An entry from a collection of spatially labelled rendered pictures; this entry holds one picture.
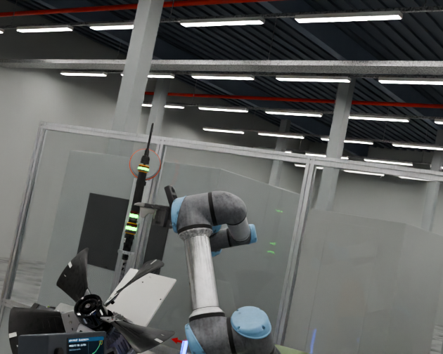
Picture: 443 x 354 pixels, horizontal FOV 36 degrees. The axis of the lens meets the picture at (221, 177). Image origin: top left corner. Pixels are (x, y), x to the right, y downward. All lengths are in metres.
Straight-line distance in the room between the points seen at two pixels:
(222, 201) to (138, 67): 6.93
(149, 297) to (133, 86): 6.12
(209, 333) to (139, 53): 7.21
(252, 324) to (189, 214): 0.42
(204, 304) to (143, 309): 0.95
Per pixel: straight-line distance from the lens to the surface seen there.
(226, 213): 2.26
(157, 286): 3.18
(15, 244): 4.16
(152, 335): 2.72
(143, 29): 9.23
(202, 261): 2.22
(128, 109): 9.00
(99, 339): 2.10
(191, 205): 2.26
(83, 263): 3.04
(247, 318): 2.16
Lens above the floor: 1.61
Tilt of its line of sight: 5 degrees up
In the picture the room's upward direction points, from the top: 11 degrees clockwise
